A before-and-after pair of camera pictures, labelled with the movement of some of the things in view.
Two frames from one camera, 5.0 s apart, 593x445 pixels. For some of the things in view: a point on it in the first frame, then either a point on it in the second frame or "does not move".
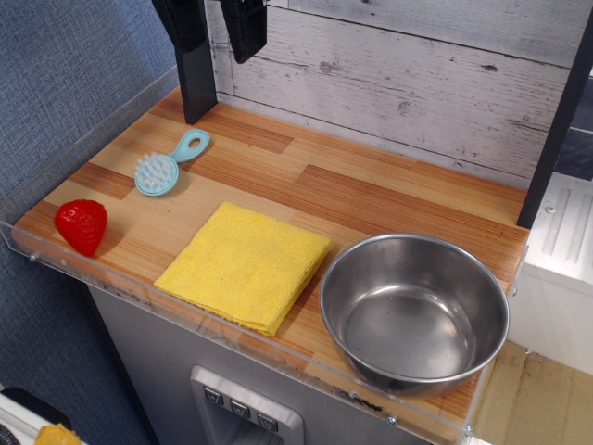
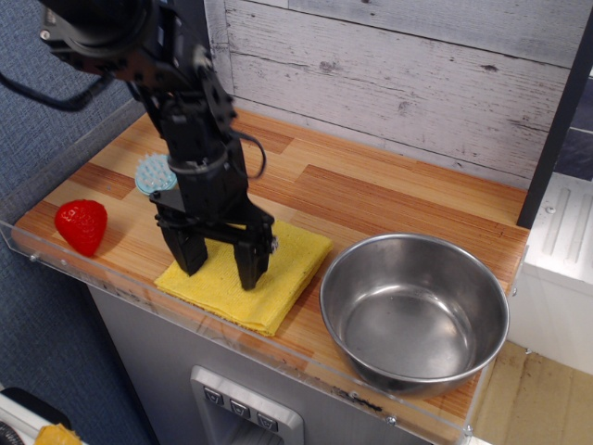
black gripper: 246,23 → 195,111
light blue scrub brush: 157,174 does not move
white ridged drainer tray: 560,243 does not move
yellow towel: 246,265 does not move
